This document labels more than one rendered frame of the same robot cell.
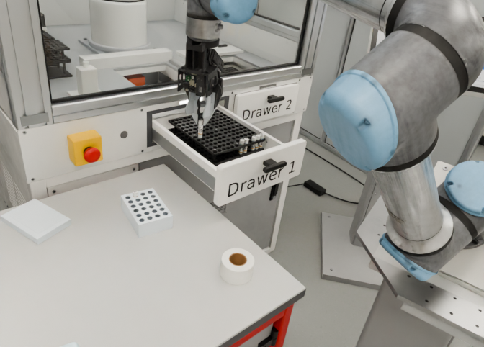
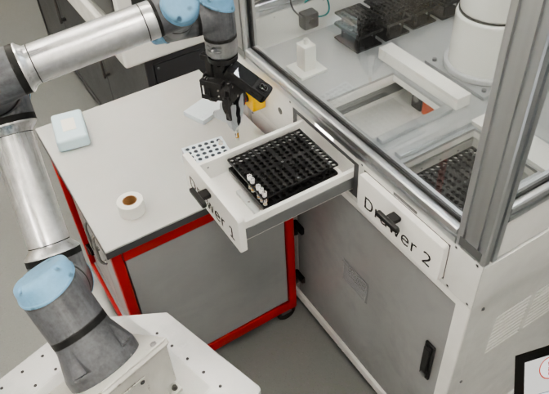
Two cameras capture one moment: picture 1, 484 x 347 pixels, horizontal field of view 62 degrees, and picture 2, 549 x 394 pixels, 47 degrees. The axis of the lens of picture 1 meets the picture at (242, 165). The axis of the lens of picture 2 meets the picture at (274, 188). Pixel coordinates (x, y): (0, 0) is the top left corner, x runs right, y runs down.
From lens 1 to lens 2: 1.78 m
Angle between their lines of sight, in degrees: 79
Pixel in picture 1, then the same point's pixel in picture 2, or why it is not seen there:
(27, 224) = (199, 104)
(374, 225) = (173, 333)
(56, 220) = (202, 114)
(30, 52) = (238, 4)
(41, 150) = not seen: hidden behind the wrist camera
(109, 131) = (272, 98)
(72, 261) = (164, 132)
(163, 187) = not seen: hidden behind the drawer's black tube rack
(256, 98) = (379, 199)
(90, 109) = (263, 70)
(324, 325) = not seen: outside the picture
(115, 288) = (135, 152)
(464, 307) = (42, 372)
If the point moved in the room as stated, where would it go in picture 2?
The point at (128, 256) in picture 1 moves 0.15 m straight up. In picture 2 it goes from (163, 154) to (154, 114)
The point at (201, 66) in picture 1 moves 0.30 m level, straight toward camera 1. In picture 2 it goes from (212, 73) to (89, 73)
